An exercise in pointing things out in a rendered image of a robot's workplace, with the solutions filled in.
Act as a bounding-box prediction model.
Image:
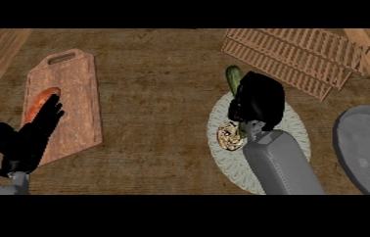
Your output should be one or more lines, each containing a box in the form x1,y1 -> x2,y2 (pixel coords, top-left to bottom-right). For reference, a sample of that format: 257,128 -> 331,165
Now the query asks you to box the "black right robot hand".
226,71 -> 285,132

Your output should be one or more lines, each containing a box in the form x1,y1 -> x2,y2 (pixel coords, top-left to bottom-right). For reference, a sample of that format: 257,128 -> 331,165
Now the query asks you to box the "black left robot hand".
0,93 -> 66,178

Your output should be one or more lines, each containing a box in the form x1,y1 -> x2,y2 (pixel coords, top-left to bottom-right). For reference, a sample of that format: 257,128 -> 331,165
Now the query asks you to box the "green squash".
224,65 -> 250,139

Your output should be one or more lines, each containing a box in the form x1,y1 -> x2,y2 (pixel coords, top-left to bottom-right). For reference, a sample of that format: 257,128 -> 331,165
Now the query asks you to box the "wooden slatted tiered shelf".
221,28 -> 370,102

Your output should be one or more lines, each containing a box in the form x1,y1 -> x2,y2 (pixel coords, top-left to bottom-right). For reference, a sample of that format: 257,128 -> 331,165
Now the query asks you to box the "round pale placemat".
204,89 -> 312,196

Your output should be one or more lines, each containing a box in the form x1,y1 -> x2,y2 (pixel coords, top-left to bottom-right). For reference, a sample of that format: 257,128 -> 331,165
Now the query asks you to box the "brown wooden cutting board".
22,48 -> 104,167

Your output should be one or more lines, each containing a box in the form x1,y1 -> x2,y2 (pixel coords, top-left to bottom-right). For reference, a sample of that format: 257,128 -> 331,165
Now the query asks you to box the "brown cookie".
215,120 -> 244,152

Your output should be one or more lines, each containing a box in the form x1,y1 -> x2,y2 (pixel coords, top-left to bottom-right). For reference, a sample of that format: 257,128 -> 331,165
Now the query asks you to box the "grey round pan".
333,105 -> 370,195

